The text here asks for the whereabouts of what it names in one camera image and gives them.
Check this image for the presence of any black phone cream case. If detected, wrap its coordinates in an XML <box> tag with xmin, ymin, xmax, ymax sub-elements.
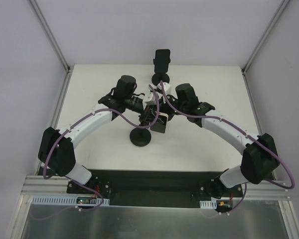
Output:
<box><xmin>150</xmin><ymin>113</ymin><xmax>168</xmax><ymax>133</ymax></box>

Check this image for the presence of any black phone stand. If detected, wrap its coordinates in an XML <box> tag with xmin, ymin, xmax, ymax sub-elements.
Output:
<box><xmin>129</xmin><ymin>127</ymin><xmax>151</xmax><ymax>147</ymax></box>
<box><xmin>151</xmin><ymin>57</ymin><xmax>170</xmax><ymax>87</ymax></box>

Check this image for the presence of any black smartphone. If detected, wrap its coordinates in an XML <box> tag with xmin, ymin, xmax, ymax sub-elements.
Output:
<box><xmin>153</xmin><ymin>49</ymin><xmax>170</xmax><ymax>73</ymax></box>

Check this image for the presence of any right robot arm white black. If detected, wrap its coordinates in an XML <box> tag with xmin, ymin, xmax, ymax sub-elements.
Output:
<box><xmin>158</xmin><ymin>82</ymin><xmax>281</xmax><ymax>198</ymax></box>

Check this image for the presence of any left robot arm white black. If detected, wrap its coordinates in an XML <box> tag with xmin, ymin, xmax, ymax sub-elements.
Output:
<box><xmin>38</xmin><ymin>75</ymin><xmax>161</xmax><ymax>194</ymax></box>

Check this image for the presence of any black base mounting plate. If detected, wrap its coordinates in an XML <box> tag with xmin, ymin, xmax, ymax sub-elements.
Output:
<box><xmin>66</xmin><ymin>168</ymin><xmax>247</xmax><ymax>209</ymax></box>

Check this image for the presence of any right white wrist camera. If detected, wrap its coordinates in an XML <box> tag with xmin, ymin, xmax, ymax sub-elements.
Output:
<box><xmin>156</xmin><ymin>82</ymin><xmax>171</xmax><ymax>95</ymax></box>

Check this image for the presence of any right white cable duct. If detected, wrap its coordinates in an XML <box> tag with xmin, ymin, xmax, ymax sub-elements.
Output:
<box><xmin>199</xmin><ymin>199</ymin><xmax>217</xmax><ymax>210</ymax></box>

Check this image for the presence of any aluminium rail right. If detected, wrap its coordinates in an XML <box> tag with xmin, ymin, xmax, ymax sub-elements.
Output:
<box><xmin>245</xmin><ymin>181</ymin><xmax>291</xmax><ymax>201</ymax></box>

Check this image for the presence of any left aluminium frame post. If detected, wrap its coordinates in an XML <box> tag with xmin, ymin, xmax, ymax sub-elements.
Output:
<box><xmin>27</xmin><ymin>0</ymin><xmax>71</xmax><ymax>73</ymax></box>

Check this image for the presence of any aluminium frame post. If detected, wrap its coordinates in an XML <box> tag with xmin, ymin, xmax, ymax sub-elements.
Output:
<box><xmin>241</xmin><ymin>0</ymin><xmax>292</xmax><ymax>76</ymax></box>
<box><xmin>27</xmin><ymin>0</ymin><xmax>71</xmax><ymax>73</ymax></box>

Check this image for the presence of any right aluminium frame post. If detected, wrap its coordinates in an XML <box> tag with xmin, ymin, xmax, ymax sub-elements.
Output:
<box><xmin>241</xmin><ymin>0</ymin><xmax>292</xmax><ymax>76</ymax></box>

